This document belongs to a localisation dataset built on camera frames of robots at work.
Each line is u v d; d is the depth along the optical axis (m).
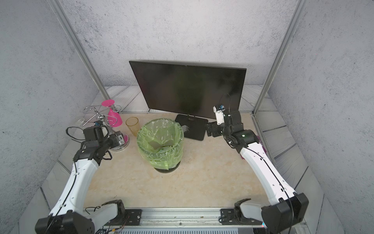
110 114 0.93
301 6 0.70
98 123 0.68
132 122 0.99
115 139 0.71
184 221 0.73
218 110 0.64
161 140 0.87
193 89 1.18
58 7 0.70
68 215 0.39
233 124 0.54
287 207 0.37
